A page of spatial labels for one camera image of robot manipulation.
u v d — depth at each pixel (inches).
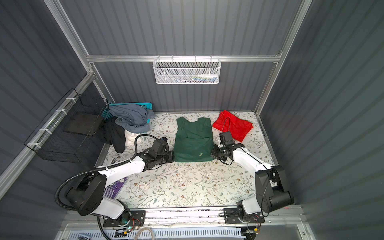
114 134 36.9
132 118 42.7
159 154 27.4
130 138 40.8
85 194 17.2
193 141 39.3
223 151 26.0
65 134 29.0
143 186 32.5
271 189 17.1
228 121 43.3
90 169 18.3
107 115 40.0
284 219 28.9
